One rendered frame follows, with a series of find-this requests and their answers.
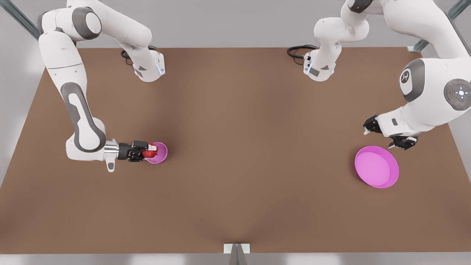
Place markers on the red apple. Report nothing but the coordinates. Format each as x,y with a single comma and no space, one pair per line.
148,154

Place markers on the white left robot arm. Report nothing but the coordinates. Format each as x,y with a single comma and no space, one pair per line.
430,92

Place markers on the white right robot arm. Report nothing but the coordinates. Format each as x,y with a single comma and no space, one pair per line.
60,62

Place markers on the pink bowl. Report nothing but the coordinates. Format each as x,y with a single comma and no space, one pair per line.
160,154

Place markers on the pink plate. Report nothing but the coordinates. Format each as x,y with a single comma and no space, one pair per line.
376,167

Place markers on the silver frame post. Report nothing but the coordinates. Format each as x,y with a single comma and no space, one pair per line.
237,254
459,6
18,18

